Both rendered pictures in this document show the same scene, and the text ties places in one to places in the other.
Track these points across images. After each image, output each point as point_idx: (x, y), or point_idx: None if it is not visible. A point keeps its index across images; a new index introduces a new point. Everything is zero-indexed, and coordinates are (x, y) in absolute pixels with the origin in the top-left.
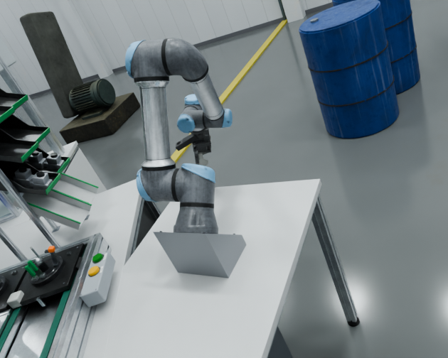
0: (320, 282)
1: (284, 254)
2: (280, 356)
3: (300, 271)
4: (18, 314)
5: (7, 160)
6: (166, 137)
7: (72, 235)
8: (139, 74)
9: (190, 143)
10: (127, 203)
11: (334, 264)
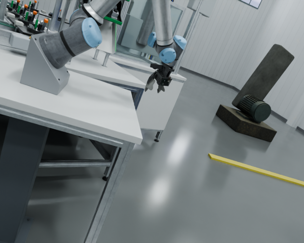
0: None
1: (37, 103)
2: (10, 195)
3: (127, 242)
4: (9, 27)
5: None
6: (106, 0)
7: (87, 60)
8: None
9: (157, 67)
10: (117, 76)
11: (94, 215)
